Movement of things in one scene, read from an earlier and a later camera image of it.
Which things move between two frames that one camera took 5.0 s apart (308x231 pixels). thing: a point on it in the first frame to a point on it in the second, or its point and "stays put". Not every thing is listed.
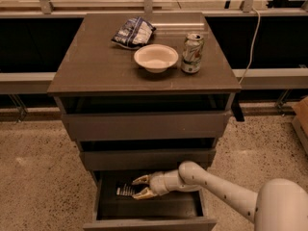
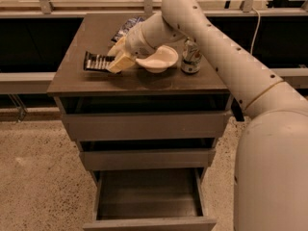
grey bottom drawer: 115,209 stays put
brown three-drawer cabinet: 128,122 stays put
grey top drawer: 140,126 stays put
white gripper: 157,183 to 135,44
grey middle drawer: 143,160 stays put
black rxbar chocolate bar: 118,191 to 95,62
